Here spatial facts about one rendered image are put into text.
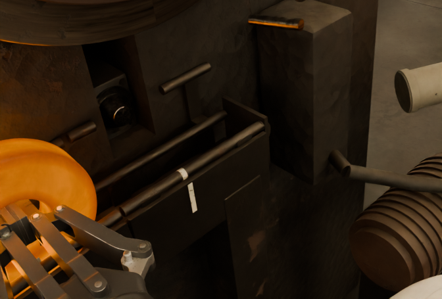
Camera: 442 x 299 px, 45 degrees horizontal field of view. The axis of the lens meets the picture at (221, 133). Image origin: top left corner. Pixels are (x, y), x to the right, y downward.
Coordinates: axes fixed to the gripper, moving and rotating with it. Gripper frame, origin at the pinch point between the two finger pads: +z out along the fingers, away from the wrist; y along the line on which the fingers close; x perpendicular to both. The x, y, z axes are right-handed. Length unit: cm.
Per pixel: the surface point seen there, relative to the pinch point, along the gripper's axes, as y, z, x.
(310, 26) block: 37.3, -2.1, 3.6
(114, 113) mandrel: 15.9, 8.1, -2.1
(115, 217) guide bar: 8.2, -2.9, -5.0
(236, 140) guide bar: 24.2, -2.9, -5.0
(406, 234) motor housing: 40.5, -16.7, -23.1
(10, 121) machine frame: 4.8, 7.1, 3.4
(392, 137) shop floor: 119, 30, -78
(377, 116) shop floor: 126, 40, -79
